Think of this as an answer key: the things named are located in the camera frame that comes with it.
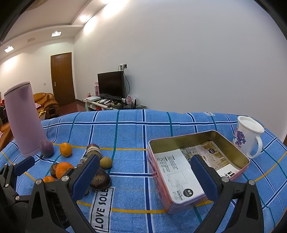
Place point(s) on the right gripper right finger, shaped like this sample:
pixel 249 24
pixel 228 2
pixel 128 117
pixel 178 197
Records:
pixel 247 215

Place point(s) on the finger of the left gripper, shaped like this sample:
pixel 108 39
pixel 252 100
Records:
pixel 24 165

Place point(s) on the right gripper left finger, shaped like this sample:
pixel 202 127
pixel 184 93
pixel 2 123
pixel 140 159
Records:
pixel 52 206

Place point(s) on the purple round turnip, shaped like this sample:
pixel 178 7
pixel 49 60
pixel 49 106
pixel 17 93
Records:
pixel 46 148

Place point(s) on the large orange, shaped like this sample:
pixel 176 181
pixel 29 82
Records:
pixel 62 168

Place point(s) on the small orange tangerine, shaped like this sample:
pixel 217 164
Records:
pixel 65 149

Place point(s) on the dark mangosteen shell half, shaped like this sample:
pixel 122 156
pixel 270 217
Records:
pixel 100 181

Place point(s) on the small yellow-green fruit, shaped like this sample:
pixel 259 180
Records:
pixel 106 163

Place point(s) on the purple cut yam piece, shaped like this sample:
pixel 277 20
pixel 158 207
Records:
pixel 91 149

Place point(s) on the purple electric kettle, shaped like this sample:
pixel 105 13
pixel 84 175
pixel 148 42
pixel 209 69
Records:
pixel 23 118

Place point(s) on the orange leather armchair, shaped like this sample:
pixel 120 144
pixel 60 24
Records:
pixel 45 102

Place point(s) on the blue plaid tablecloth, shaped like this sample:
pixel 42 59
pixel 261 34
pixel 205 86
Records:
pixel 123 136

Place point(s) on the white floral mug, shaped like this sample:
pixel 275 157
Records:
pixel 247 136

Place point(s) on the pink metal tin box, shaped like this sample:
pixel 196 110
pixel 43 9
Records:
pixel 183 167

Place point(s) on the white tv stand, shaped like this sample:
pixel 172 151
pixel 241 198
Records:
pixel 95 103

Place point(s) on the brown wooden door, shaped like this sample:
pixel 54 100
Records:
pixel 61 77

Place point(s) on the black flat television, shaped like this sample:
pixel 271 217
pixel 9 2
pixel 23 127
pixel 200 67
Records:
pixel 111 84

